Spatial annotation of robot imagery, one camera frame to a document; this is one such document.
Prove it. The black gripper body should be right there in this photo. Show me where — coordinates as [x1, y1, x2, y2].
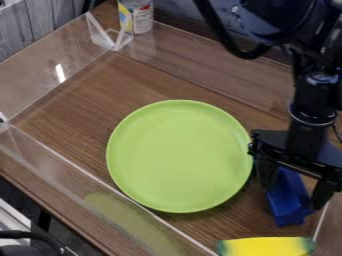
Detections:
[248, 115, 342, 182]

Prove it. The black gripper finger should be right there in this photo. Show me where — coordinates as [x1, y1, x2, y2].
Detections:
[255, 154, 279, 190]
[311, 177, 340, 210]

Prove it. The blue star-shaped block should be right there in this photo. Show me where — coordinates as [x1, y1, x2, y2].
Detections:
[265, 167, 315, 227]

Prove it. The yellow green banana toy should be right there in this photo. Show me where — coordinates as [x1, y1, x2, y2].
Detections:
[216, 237, 315, 256]

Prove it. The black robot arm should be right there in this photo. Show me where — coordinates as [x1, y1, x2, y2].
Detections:
[192, 0, 342, 210]

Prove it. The green round plate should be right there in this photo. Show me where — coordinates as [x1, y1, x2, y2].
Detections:
[105, 100, 252, 213]

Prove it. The white labelled can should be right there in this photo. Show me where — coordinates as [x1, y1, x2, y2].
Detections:
[117, 0, 153, 35]

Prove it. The clear acrylic enclosure wall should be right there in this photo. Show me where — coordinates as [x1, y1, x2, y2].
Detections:
[0, 9, 342, 256]

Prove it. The black cable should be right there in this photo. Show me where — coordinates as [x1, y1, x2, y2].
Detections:
[0, 229, 65, 256]

